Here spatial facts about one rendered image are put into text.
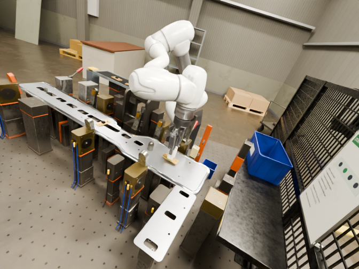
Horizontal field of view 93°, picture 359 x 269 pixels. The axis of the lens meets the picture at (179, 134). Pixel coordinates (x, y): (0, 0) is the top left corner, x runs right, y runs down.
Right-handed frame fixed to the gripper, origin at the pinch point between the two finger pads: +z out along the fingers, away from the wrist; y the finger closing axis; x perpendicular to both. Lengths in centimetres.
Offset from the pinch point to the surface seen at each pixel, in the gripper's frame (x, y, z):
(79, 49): -544, -351, 69
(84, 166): -38.4, 18.8, 21.0
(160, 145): -10.6, -6.7, 5.0
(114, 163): -18.0, 19.5, 6.0
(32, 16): -744, -329, 16
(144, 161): -4.2, 17.7, -2.3
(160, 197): 7.9, 20.9, 7.2
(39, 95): -94, 7, 4
